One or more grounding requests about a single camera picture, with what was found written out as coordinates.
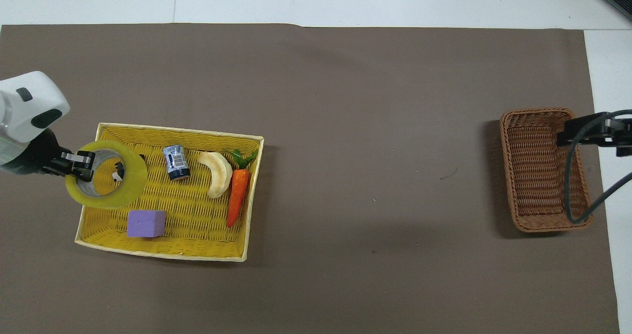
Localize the small blue can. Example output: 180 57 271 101
162 145 192 182

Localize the yellow tape roll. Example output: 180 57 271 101
65 140 149 209

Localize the brown wicker basket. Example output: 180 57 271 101
499 107 594 233

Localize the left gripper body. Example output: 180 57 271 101
0 127 73 177

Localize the pale peeled banana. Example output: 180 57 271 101
197 151 234 200

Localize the black cable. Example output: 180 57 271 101
564 109 632 225

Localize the purple foam cube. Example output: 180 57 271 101
126 209 167 239

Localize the yellow woven basket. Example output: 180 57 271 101
75 123 265 263

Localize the orange toy carrot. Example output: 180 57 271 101
226 149 259 229

